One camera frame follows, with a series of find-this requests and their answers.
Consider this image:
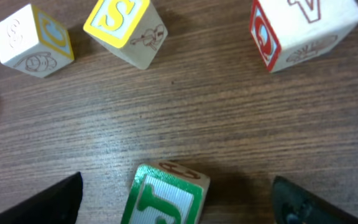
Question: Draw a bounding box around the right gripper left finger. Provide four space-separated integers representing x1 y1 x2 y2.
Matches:
0 172 83 224

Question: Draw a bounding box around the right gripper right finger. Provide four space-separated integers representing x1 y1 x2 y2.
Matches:
272 176 358 224

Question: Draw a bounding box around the green picture block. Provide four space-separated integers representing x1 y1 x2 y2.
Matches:
121 161 210 224

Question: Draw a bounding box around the white wooden block top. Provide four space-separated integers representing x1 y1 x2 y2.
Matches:
0 3 75 78

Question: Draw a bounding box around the wooden block red picture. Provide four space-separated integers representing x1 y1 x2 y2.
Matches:
249 0 358 72

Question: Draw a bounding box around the yellow wooden block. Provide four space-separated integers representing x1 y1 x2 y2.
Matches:
83 0 168 70

